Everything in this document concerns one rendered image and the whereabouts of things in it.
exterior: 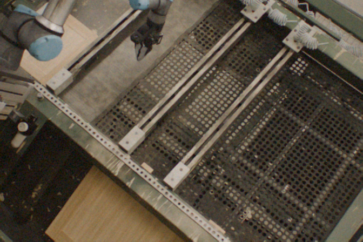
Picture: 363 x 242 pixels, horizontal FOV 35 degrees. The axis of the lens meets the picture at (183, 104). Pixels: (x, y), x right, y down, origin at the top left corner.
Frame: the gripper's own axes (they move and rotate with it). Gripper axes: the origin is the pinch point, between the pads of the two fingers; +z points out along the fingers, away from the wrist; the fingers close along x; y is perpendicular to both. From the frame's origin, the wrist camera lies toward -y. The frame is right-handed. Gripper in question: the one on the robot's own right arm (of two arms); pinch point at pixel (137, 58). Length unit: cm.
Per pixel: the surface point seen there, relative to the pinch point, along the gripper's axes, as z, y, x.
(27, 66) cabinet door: 42, -6, 56
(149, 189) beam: 50, -4, -34
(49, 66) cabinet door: 39, 2, 49
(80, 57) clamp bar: 28.7, 10.5, 39.0
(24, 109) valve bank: 52, -20, 38
